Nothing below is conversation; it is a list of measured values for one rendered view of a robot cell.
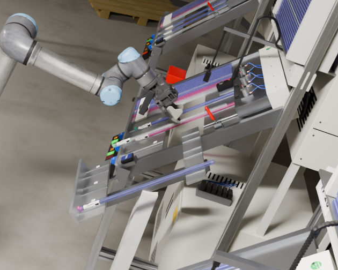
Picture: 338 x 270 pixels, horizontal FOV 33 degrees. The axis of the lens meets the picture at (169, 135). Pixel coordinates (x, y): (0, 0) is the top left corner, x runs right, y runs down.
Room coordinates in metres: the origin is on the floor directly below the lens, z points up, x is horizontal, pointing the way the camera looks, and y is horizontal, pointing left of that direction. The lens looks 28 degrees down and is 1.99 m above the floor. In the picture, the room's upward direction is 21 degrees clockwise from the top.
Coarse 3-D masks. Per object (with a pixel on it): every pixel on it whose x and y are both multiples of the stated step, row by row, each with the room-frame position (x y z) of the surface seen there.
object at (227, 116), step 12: (252, 60) 2.64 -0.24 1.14; (216, 96) 2.36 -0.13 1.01; (228, 96) 2.31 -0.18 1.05; (204, 108) 2.28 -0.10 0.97; (228, 108) 2.20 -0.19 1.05; (204, 120) 2.17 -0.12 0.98; (216, 120) 2.13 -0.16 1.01; (228, 120) 2.09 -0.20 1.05; (240, 120) 2.06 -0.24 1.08; (204, 132) 2.05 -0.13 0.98
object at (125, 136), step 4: (136, 100) 2.61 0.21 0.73; (132, 108) 2.52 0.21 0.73; (132, 112) 2.46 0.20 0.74; (132, 116) 2.44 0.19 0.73; (128, 120) 2.39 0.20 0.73; (128, 124) 2.34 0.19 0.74; (128, 128) 2.31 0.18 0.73; (124, 132) 2.26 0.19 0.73; (128, 132) 2.29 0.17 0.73; (124, 136) 2.22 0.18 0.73; (128, 136) 2.26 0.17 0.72; (124, 144) 2.17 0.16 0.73; (120, 148) 2.12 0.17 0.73; (124, 148) 2.15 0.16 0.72; (120, 152) 2.08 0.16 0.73; (120, 156) 2.06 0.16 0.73; (116, 160) 2.02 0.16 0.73; (120, 160) 2.04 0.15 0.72; (116, 164) 1.99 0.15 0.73
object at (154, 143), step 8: (144, 120) 2.38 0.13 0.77; (152, 120) 2.35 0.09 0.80; (144, 128) 2.28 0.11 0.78; (152, 128) 2.26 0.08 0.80; (152, 136) 2.18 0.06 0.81; (160, 136) 2.15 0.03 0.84; (128, 144) 2.17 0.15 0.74; (136, 144) 2.15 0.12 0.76; (144, 144) 2.13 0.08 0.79; (152, 144) 2.10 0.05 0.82; (160, 144) 2.07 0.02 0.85; (128, 152) 2.08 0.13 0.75; (136, 152) 2.08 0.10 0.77; (144, 152) 2.05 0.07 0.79; (152, 152) 2.03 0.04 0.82
